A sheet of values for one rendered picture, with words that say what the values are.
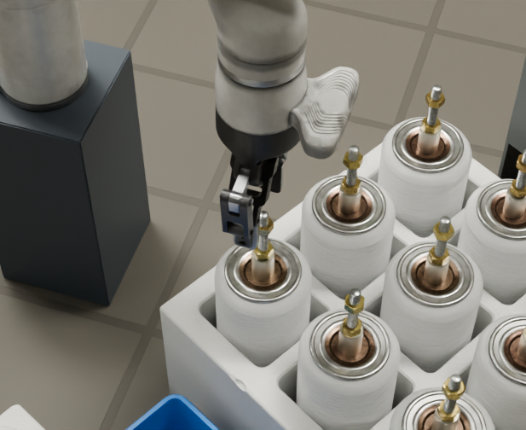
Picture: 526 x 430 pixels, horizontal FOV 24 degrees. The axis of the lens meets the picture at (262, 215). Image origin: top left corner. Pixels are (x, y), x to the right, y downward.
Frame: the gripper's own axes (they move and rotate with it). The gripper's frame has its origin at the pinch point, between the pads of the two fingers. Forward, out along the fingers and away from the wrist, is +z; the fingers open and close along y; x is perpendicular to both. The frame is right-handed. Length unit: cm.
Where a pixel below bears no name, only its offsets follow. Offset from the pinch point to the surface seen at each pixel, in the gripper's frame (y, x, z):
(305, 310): 0.6, 5.3, 13.6
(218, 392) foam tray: 7.2, -1.6, 23.0
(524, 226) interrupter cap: -13.5, 23.7, 9.4
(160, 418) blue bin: 10.8, -6.7, 25.1
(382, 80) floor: -53, 1, 35
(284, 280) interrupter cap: 0.4, 2.9, 9.7
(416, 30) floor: -64, 3, 35
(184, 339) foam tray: 4.8, -6.1, 18.6
